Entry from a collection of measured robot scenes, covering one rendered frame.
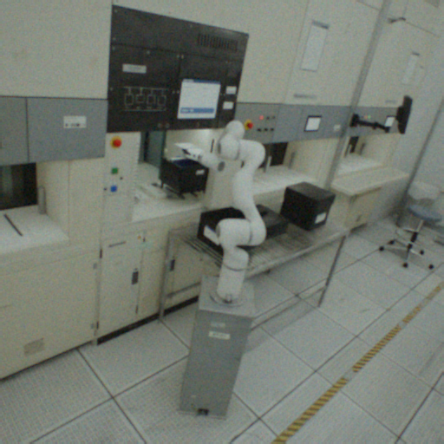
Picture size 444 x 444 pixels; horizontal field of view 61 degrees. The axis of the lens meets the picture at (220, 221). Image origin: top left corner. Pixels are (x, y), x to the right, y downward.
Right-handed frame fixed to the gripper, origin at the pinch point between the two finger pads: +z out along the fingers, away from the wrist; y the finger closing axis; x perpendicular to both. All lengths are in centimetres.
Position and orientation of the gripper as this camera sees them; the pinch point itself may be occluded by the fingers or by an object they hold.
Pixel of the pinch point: (186, 149)
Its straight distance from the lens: 243.5
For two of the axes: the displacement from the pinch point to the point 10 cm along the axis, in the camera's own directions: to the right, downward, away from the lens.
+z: -6.8, -4.3, 6.0
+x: 1.8, -8.9, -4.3
